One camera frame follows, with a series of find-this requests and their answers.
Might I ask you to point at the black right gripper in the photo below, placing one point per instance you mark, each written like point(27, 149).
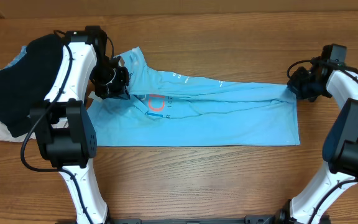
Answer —
point(293, 86)

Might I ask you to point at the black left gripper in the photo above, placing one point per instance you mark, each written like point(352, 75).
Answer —
point(118, 91)

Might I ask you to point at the light blue printed t-shirt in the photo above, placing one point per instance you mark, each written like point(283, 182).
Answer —
point(170, 109)

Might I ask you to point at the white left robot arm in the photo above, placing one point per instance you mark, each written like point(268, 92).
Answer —
point(71, 150)

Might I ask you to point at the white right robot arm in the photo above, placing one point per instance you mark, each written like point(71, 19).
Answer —
point(334, 79)

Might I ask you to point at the blue denim garment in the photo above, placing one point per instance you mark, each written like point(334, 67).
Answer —
point(18, 57)

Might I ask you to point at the black folded garment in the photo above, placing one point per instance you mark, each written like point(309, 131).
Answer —
point(27, 82)

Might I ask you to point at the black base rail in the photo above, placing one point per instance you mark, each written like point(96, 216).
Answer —
point(250, 219)

